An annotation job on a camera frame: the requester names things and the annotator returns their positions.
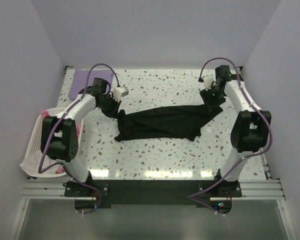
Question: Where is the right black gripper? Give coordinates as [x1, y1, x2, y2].
[199, 85, 226, 112]

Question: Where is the black t shirt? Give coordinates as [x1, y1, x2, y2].
[114, 104, 223, 142]

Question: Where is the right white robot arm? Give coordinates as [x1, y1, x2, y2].
[198, 65, 272, 197]

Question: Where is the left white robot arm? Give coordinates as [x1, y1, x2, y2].
[38, 78, 129, 196]

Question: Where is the folded purple t shirt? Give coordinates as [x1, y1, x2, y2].
[68, 69, 114, 101]

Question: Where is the pink t shirt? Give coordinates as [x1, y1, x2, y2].
[41, 108, 83, 177]

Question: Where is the white t shirt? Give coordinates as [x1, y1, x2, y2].
[20, 150, 56, 177]

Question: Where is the white laundry basket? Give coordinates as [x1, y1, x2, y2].
[24, 114, 66, 179]

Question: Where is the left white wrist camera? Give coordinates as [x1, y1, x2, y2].
[112, 86, 129, 101]

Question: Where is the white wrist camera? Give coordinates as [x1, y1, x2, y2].
[202, 75, 215, 90]
[112, 86, 129, 101]

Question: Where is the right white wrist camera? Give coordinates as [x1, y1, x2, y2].
[202, 75, 215, 90]

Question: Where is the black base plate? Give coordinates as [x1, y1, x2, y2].
[63, 180, 243, 214]

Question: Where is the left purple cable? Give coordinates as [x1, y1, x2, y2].
[37, 62, 120, 215]

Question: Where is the purple cable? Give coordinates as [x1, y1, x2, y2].
[37, 62, 120, 215]
[187, 56, 273, 210]

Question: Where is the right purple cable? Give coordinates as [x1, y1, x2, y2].
[187, 56, 273, 210]

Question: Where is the aluminium frame rail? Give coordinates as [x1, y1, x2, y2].
[21, 178, 286, 200]

